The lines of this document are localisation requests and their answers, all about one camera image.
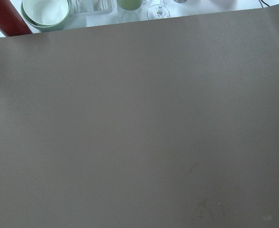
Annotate grey cup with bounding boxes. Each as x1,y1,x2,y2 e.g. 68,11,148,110
173,0,187,4

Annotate green cup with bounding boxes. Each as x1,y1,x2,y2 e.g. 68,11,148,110
116,0,143,11

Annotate red cup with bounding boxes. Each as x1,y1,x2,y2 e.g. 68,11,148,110
0,0,32,37

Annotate white bowl green rim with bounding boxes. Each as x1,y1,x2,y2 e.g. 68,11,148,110
20,0,70,32

